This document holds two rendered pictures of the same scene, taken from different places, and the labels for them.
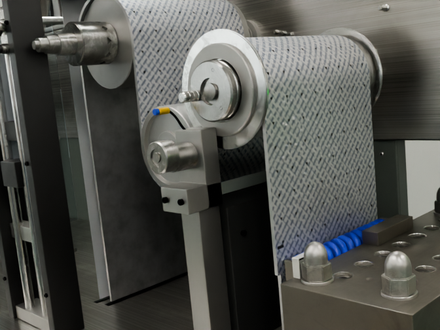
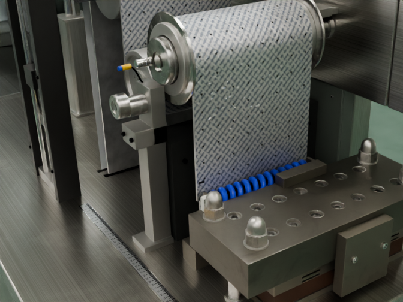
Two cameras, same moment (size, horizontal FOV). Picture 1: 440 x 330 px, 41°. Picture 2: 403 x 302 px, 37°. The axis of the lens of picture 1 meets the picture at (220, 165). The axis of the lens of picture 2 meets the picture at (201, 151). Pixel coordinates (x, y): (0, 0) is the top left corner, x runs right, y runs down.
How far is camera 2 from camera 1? 40 cm
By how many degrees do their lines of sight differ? 21
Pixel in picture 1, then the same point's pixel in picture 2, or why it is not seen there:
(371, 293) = (238, 238)
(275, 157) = (202, 119)
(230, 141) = (173, 98)
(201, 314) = (147, 213)
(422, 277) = (284, 230)
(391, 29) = not seen: outside the picture
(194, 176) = (146, 118)
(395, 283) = (250, 238)
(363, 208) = (291, 150)
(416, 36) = (366, 7)
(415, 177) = not seen: outside the picture
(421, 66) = (367, 35)
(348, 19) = not seen: outside the picture
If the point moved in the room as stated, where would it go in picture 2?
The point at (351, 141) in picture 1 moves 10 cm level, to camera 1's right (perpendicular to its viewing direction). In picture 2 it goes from (285, 99) to (345, 102)
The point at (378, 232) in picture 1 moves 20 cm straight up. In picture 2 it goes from (284, 179) to (288, 63)
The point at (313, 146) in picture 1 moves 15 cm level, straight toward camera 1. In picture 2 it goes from (242, 108) to (210, 145)
